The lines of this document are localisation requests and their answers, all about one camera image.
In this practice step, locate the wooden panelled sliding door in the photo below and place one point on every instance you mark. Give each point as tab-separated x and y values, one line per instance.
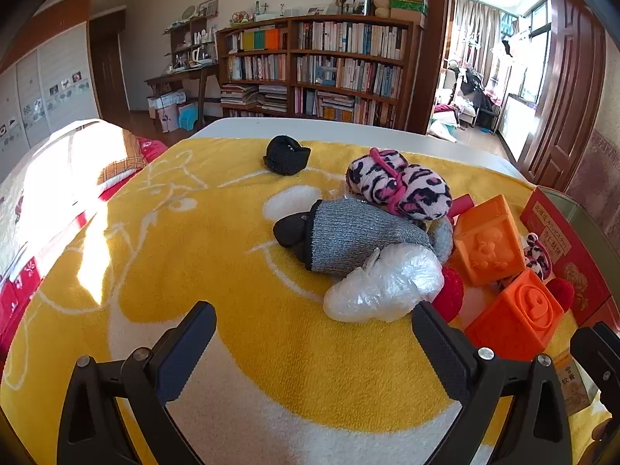
566	82

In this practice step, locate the film strip photo frame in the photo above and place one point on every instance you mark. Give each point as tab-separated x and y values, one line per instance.
358	6

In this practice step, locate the clear plastic bag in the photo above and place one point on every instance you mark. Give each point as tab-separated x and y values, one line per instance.
382	286

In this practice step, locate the pink leopard plush earmuffs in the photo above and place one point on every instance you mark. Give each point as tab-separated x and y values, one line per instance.
416	189

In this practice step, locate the orange plaid pillow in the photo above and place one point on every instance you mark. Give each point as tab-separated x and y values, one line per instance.
123	160

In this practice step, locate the teal plastic stool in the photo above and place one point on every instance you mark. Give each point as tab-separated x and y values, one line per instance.
188	115

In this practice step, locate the beige balcony drapes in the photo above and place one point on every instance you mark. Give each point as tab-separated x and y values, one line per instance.
477	24

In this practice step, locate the orange cube with bear relief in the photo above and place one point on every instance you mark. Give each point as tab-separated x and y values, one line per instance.
489	247

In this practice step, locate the small leopard plush scrunchie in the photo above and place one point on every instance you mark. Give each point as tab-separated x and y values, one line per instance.
537	259

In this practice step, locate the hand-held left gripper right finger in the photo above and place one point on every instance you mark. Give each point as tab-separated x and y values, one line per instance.
445	363

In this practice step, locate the wooden door frame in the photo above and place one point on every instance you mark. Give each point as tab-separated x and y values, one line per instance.
433	58

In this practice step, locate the small picture frame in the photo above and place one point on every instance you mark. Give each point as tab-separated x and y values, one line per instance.
208	7

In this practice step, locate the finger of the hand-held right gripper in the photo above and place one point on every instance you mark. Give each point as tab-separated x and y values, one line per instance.
593	353
611	341

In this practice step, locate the red tin box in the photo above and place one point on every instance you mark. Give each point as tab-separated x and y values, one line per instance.
557	232

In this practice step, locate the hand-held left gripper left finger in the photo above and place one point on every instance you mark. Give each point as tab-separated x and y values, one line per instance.
184	363

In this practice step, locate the pink storage bin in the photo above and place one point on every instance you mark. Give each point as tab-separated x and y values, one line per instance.
169	118

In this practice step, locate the bed with patterned bedding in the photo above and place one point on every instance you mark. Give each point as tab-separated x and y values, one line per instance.
48	164

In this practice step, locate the dark wooden door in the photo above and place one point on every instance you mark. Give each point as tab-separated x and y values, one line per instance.
109	72

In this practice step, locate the white bag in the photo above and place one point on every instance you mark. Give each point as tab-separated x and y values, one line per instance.
443	128

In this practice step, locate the curved wooden bookshelf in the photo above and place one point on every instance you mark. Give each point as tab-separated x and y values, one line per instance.
289	58

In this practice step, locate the yellow printed blanket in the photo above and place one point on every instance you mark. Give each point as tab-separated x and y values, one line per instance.
218	252

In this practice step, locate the beige labelled package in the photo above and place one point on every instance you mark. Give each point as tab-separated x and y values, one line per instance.
574	382

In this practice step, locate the red patterned cushion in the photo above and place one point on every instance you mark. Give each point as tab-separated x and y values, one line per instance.
152	150

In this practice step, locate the red fuzzy ball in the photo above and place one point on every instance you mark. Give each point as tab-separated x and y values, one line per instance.
449	295

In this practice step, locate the black knit ball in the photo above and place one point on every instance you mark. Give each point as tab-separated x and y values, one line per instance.
286	157

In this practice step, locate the rows of books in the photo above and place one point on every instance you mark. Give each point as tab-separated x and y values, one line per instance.
348	38

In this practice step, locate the pink foam tube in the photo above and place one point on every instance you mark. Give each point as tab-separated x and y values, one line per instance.
462	203

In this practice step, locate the wooden desk with hutch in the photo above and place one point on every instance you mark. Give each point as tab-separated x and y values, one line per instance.
167	77

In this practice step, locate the white basket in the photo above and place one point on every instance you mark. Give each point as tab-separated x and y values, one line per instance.
164	99

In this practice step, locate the grey fuzzy sock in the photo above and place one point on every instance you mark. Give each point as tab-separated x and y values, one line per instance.
441	242

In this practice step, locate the white sliding wardrobe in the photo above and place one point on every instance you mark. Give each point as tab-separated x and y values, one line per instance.
58	72

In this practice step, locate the green gift box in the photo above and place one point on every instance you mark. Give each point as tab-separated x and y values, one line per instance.
409	7

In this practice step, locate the patterned purple curtain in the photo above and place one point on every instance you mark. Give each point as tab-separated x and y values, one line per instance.
600	174

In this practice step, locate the chair with piled clothes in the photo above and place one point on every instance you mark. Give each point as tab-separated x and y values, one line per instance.
472	87

